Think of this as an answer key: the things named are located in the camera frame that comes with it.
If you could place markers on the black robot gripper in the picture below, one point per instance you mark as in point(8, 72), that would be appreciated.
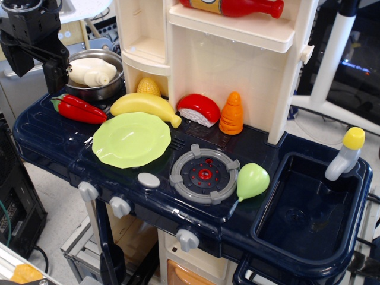
point(36, 23)

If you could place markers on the green toy pear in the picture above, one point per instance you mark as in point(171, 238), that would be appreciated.
point(252, 181)

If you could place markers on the light green toy plate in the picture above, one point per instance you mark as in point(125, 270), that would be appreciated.
point(131, 140)

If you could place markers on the grey toy dishwasher cabinet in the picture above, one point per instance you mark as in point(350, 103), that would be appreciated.
point(18, 93)

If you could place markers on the red toy chili pepper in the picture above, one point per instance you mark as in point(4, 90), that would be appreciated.
point(74, 108)

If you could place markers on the cream toy squeeze bottle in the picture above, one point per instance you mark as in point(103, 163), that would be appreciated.
point(92, 72)

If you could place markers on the silver metal pot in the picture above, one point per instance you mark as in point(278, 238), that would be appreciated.
point(92, 94)

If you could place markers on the yellow toy banana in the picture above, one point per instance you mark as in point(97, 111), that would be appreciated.
point(146, 103)

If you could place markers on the yellow toy corn cob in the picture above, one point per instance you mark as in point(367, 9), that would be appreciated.
point(148, 86)

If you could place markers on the grey left stove knob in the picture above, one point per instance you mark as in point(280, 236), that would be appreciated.
point(87, 191)

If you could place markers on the grey stove knob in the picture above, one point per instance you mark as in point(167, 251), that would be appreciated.
point(119, 207)
point(187, 239)
point(87, 191)

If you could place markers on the cream toy kitchen shelf unit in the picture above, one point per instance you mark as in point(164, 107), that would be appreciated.
point(186, 50)

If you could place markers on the black computer case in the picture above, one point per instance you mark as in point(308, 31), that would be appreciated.
point(23, 217)

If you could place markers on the grey oval button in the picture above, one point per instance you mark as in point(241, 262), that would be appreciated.
point(148, 180)

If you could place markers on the grey middle stove knob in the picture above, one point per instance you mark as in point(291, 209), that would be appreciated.
point(119, 207)

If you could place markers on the red tuna sushi toy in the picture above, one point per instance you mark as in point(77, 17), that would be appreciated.
point(200, 109)

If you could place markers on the grey toy stove burner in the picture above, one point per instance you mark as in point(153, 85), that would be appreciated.
point(204, 176)

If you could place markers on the orange toy carrot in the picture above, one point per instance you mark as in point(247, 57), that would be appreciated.
point(231, 120)

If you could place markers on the grey right stove knob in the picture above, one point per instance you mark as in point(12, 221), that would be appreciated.
point(187, 239)

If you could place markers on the red toy ketchup bottle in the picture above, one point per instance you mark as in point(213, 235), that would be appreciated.
point(237, 8)

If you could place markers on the orange toy drawer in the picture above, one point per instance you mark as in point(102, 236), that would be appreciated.
point(177, 274)

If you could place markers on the navy toy kitchen counter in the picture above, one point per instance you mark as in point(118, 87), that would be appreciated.
point(301, 230)

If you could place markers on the white metal stand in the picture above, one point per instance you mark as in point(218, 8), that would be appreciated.
point(317, 102)

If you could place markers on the grey and yellow toy faucet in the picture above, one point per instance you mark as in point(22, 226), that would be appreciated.
point(348, 155)

